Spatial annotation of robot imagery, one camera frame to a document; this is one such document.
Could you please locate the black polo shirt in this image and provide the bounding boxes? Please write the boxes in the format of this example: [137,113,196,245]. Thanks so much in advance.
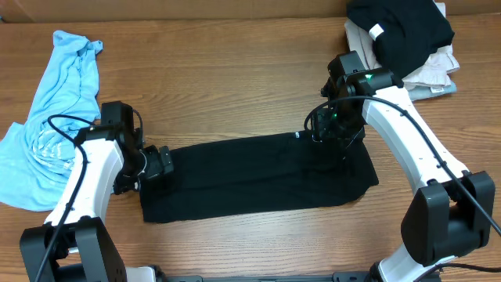
[140,132,379,223]

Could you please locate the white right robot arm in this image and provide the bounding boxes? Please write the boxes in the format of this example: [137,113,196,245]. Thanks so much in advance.
[305,51,500,282]

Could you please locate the grey-blue folded garment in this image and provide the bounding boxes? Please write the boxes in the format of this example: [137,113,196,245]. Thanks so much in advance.
[409,81,457,101]

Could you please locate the black folded garment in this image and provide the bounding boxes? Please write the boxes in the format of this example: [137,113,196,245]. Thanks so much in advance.
[347,0,455,78]

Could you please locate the beige folded garment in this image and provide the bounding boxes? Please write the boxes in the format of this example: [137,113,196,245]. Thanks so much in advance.
[345,2,460,89]

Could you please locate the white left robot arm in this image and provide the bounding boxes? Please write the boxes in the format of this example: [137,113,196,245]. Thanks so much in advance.
[20,101,174,282]

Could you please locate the light blue t-shirt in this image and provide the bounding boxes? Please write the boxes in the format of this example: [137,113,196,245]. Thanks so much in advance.
[1,31,103,212]

